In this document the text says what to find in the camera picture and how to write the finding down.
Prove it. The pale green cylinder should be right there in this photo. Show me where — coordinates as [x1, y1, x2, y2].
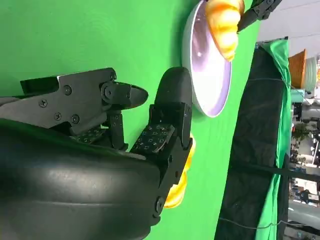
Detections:
[304, 56, 319, 89]

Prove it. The black backdrop cloth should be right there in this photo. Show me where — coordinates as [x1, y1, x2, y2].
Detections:
[214, 48, 292, 240]

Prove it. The orange basket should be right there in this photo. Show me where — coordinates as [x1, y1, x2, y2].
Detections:
[287, 49, 308, 89]

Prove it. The lilac plate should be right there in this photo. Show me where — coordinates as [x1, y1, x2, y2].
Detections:
[181, 0, 233, 118]

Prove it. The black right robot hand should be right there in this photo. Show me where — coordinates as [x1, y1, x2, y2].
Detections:
[0, 66, 195, 240]

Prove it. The orange and white toy bread roll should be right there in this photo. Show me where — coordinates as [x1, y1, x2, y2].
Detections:
[204, 0, 245, 62]
[163, 132, 197, 209]

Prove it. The black strap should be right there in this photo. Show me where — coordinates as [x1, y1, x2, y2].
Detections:
[232, 163, 320, 182]

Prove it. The green cloth behind backdrop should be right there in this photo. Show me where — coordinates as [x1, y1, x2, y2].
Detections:
[254, 38, 293, 240]

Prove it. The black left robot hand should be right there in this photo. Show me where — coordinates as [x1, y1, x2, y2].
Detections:
[237, 0, 282, 33]

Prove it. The green table cloth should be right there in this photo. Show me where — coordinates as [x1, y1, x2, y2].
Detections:
[0, 0, 262, 240]

